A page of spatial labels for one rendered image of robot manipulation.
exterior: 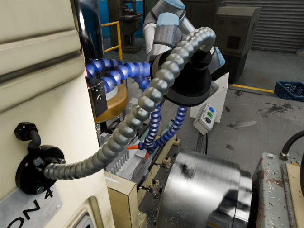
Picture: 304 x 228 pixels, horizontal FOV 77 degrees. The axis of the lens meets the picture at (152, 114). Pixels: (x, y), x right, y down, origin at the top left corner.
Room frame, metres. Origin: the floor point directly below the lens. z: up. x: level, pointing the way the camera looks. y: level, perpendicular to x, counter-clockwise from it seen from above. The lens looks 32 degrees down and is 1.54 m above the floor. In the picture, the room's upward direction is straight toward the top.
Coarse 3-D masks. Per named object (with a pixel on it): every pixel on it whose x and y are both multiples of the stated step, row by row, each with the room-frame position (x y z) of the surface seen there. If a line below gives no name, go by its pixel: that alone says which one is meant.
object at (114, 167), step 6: (102, 138) 0.49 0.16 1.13; (102, 144) 0.48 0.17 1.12; (126, 150) 0.45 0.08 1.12; (120, 156) 0.42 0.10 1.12; (126, 156) 0.44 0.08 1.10; (114, 162) 0.39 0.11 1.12; (120, 162) 0.41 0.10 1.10; (108, 168) 0.37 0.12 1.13; (114, 168) 0.39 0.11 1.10; (120, 168) 0.41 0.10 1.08; (114, 174) 0.39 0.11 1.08
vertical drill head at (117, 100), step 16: (80, 0) 0.38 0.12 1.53; (96, 0) 0.42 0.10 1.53; (80, 16) 0.38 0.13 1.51; (96, 16) 0.41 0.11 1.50; (80, 32) 0.38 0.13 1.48; (96, 32) 0.40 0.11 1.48; (96, 48) 0.40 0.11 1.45; (112, 96) 0.39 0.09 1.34; (112, 112) 0.36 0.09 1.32; (96, 128) 0.35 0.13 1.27
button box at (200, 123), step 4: (204, 104) 0.83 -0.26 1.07; (208, 104) 0.81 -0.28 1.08; (200, 108) 0.83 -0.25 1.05; (204, 108) 0.77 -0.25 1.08; (208, 108) 0.78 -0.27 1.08; (200, 112) 0.76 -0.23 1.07; (204, 112) 0.74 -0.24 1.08; (212, 112) 0.77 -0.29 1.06; (216, 112) 0.79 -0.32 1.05; (196, 116) 0.75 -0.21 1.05; (200, 116) 0.70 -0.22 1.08; (204, 116) 0.71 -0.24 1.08; (208, 116) 0.73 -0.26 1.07; (196, 120) 0.70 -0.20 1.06; (200, 120) 0.67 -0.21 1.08; (204, 120) 0.68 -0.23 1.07; (212, 120) 0.72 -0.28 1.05; (196, 124) 0.68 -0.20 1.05; (200, 124) 0.67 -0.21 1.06; (204, 124) 0.67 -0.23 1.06; (208, 124) 0.67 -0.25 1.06; (212, 124) 0.69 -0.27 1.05; (196, 128) 0.68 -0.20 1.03; (200, 128) 0.67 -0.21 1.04; (204, 128) 0.67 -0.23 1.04; (208, 128) 0.66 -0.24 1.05; (200, 132) 0.67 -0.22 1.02; (204, 132) 0.66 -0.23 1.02
